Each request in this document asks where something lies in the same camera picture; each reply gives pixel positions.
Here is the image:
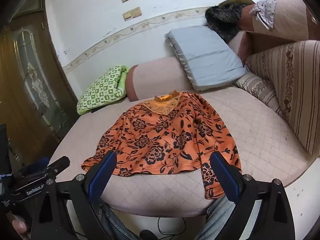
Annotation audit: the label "green checkered folded blanket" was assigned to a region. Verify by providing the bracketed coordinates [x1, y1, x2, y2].
[76, 65, 129, 115]

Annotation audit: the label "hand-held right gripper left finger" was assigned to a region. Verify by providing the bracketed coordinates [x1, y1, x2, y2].
[30, 151, 118, 240]

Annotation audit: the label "black cable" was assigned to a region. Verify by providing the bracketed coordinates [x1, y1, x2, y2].
[157, 216, 187, 236]

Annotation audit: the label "pink quilted bed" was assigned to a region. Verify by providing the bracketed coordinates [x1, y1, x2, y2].
[49, 85, 315, 217]

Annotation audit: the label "person's left hand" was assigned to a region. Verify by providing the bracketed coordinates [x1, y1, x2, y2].
[11, 219, 32, 240]

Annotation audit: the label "black round object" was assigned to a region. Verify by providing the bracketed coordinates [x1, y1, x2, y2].
[139, 229, 157, 240]

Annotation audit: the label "orange floral blouse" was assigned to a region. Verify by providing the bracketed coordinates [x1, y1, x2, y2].
[81, 91, 242, 200]

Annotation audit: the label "light blue pillow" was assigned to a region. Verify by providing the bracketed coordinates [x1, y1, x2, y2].
[164, 26, 248, 92]

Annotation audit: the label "wooden door with glass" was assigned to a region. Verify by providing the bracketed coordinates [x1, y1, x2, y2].
[0, 0, 78, 143]

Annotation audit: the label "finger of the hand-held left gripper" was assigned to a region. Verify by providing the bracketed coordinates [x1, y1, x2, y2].
[18, 157, 50, 178]
[47, 156, 70, 172]

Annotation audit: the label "person's blue jeans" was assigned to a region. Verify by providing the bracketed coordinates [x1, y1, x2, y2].
[96, 195, 250, 240]

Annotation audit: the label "pink bolster cushion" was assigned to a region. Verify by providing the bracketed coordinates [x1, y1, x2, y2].
[125, 56, 193, 103]

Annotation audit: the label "grey crumpled cloth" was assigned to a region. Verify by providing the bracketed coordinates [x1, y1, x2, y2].
[250, 0, 278, 30]

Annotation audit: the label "large striped floral cushion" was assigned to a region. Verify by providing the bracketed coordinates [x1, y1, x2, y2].
[245, 40, 320, 157]

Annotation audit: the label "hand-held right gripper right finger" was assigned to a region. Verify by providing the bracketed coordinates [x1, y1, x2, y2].
[209, 151, 295, 240]

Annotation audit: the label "small striped floral cushion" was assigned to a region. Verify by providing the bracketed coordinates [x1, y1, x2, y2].
[234, 72, 284, 115]

